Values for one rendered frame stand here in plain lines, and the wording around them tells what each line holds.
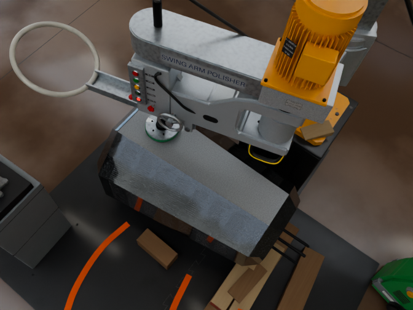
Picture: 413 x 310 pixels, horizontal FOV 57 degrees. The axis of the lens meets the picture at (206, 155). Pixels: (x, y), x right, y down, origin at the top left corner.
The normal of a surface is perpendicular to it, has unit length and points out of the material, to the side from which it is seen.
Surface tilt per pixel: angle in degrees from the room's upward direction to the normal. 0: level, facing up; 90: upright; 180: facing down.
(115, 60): 0
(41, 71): 0
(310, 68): 90
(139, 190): 45
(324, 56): 0
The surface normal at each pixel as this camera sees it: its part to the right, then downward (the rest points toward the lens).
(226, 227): -0.33, 0.17
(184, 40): 0.07, -0.48
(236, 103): -0.35, 0.81
